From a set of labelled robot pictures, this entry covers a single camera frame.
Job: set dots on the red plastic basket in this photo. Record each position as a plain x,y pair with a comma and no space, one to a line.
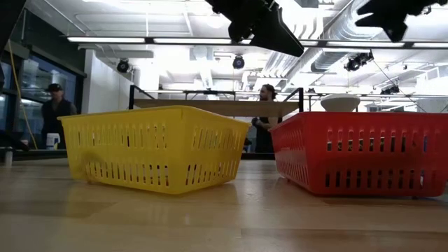
367,120

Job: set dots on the ceiling tube light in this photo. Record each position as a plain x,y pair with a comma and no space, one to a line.
365,44
106,40
311,43
430,45
192,41

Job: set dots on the black spotlight cluster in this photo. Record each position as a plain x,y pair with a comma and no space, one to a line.
357,61

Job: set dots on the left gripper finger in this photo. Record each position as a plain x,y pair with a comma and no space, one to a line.
276,35

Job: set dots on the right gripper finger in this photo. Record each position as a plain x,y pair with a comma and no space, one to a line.
376,8
372,21

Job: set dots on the silver ventilation duct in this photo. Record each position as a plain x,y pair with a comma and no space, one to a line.
329,61

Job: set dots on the white bucket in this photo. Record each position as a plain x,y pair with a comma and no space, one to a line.
52,140

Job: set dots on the black ceiling spotlight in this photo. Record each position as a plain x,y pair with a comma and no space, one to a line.
238,62
123,66

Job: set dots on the small white-capped post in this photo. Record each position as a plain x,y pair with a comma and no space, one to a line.
8,158

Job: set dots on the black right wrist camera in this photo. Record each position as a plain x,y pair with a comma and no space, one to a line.
395,31

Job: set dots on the large glass window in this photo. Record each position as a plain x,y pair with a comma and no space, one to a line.
35,77

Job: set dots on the yellow plastic basket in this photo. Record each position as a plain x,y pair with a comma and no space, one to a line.
150,117

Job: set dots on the person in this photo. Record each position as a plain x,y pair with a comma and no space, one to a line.
56,112
264,136

